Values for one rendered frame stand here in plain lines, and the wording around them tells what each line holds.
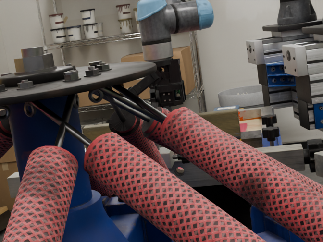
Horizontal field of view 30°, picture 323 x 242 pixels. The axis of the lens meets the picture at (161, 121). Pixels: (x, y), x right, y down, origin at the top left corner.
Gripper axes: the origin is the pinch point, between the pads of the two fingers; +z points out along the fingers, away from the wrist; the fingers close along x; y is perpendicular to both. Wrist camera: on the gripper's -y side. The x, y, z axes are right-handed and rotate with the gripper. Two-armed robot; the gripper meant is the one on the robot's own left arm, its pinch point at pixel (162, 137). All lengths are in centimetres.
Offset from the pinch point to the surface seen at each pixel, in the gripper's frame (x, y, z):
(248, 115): 61, 21, 8
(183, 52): 332, -33, 2
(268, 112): 53, 28, 6
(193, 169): -21.6, 9.9, 3.4
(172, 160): -25.8, 6.2, -0.1
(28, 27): 373, -174, -36
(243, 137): 1.2, 20.9, 2.4
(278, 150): -21.2, 28.9, 1.2
